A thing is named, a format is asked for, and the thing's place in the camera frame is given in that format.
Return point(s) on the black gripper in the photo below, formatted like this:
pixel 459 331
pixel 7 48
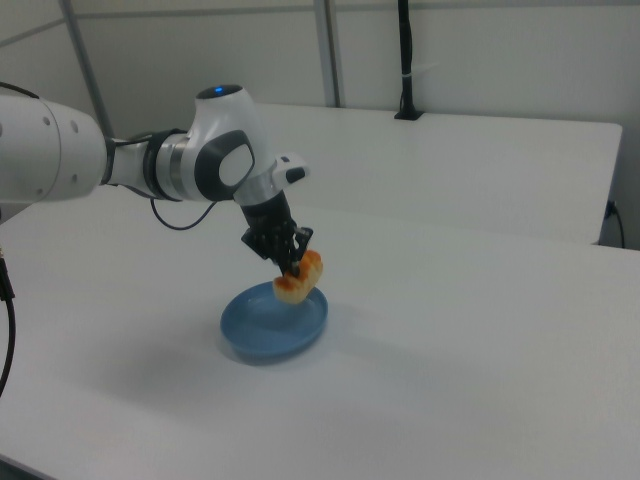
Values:
pixel 267 225

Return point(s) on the orange glazed bread loaf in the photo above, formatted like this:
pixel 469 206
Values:
pixel 305 285

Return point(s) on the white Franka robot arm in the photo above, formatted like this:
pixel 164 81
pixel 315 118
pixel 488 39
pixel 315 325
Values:
pixel 220 125

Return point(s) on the blue oval plate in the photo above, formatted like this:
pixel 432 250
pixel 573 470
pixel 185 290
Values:
pixel 270 332

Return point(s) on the black pole base clamp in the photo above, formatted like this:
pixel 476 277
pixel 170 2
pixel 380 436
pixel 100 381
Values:
pixel 409 115

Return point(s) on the wide aluminium frame post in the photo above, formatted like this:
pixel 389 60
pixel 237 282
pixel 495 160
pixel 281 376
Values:
pixel 332 50

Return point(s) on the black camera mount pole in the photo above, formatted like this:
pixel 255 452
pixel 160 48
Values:
pixel 406 50

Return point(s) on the slanted aluminium frame post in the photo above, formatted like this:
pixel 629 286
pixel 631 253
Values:
pixel 87 70

